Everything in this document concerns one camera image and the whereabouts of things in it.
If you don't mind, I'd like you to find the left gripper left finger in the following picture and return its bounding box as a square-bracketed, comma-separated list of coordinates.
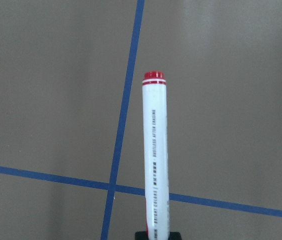
[134, 231, 148, 240]

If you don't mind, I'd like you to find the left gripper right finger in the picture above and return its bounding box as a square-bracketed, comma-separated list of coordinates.
[168, 231, 182, 240]

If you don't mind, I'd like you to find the red and white marker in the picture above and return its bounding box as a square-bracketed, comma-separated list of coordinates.
[142, 71, 170, 240]

